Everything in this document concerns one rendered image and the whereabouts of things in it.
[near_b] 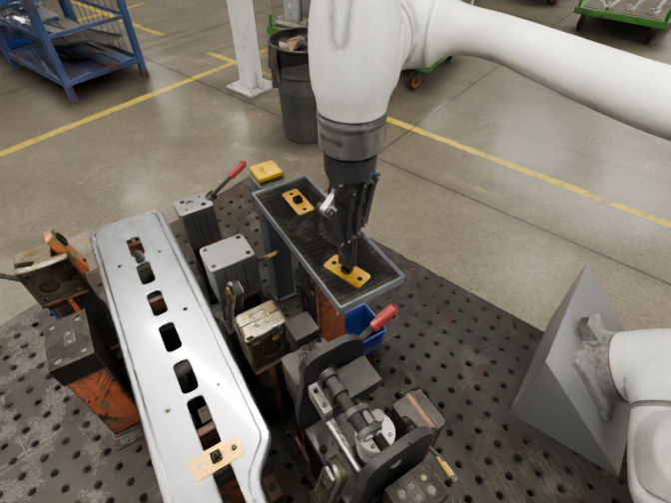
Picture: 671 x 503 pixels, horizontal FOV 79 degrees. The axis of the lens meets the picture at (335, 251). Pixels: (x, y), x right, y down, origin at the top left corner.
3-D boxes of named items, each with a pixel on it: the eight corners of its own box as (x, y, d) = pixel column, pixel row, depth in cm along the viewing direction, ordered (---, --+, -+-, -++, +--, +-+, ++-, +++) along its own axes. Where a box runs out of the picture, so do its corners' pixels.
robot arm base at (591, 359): (586, 298, 100) (611, 295, 96) (623, 371, 104) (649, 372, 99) (561, 344, 90) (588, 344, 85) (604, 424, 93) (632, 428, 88)
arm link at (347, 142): (301, 109, 52) (304, 151, 56) (357, 133, 48) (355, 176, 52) (346, 86, 57) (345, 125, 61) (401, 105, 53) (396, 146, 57)
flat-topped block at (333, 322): (304, 345, 116) (292, 229, 84) (328, 333, 119) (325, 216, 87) (321, 373, 110) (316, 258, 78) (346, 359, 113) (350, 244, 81)
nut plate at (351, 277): (323, 265, 75) (322, 261, 75) (335, 254, 77) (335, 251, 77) (358, 288, 72) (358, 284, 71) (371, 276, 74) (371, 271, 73)
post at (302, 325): (297, 412, 103) (283, 319, 74) (315, 402, 105) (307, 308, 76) (307, 429, 100) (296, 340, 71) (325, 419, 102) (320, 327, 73)
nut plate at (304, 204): (281, 195, 90) (281, 190, 90) (296, 189, 92) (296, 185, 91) (299, 216, 85) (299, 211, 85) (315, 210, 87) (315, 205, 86)
